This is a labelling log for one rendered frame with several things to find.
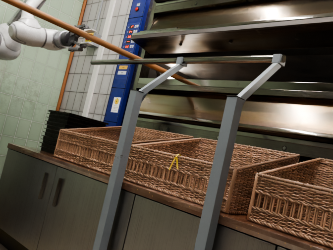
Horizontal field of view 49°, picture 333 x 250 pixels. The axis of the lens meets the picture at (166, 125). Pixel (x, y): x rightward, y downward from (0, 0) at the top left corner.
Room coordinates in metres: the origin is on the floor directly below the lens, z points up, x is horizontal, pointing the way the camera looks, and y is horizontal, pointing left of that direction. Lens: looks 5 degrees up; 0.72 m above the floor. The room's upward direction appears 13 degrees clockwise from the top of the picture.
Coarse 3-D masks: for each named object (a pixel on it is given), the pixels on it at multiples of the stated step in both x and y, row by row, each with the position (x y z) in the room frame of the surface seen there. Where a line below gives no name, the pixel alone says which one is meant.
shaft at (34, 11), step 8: (8, 0) 1.43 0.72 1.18; (16, 0) 1.45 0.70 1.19; (24, 8) 1.48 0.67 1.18; (32, 8) 1.50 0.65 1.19; (40, 16) 1.54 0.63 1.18; (48, 16) 1.56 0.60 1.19; (56, 24) 1.60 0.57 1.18; (64, 24) 1.61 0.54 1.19; (72, 32) 1.66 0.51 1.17; (80, 32) 1.68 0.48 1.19; (96, 40) 1.74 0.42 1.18; (104, 40) 1.79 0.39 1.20; (112, 48) 1.82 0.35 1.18; (120, 48) 1.86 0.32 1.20; (128, 56) 1.90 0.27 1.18; (136, 56) 1.93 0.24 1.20; (144, 64) 1.99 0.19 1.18; (152, 64) 2.02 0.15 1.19
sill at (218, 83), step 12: (168, 84) 2.21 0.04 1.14; (180, 84) 2.14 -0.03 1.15; (192, 84) 2.08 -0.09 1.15; (204, 84) 2.02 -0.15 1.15; (216, 84) 1.96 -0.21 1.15; (228, 84) 1.90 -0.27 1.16; (240, 84) 1.85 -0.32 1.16; (264, 84) 1.76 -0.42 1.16; (276, 84) 1.72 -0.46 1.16; (288, 84) 1.67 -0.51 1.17; (300, 84) 1.63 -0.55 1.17; (312, 84) 1.60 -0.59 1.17; (324, 84) 1.56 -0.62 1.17
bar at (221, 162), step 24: (168, 72) 1.60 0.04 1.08; (264, 72) 1.27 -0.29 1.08; (144, 96) 1.53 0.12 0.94; (240, 96) 1.17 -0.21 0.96; (120, 144) 1.49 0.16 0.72; (120, 168) 1.48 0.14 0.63; (216, 168) 1.15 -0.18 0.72; (216, 192) 1.14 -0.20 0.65; (216, 216) 1.16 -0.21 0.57; (96, 240) 1.49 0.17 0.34
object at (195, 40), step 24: (264, 24) 1.64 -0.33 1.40; (288, 24) 1.55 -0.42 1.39; (312, 24) 1.49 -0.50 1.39; (144, 48) 2.37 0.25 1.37; (168, 48) 2.23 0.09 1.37; (192, 48) 2.12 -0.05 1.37; (216, 48) 2.01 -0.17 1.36; (240, 48) 1.91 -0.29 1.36; (264, 48) 1.82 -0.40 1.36; (288, 48) 1.74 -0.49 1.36
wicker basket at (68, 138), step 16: (80, 128) 2.10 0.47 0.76; (96, 128) 2.17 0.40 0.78; (112, 128) 2.25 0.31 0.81; (144, 128) 2.23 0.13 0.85; (64, 144) 1.97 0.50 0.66; (80, 144) 1.86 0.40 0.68; (96, 144) 1.77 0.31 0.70; (112, 144) 1.68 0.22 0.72; (80, 160) 1.84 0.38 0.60; (96, 160) 1.75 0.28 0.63; (112, 160) 1.67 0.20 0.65
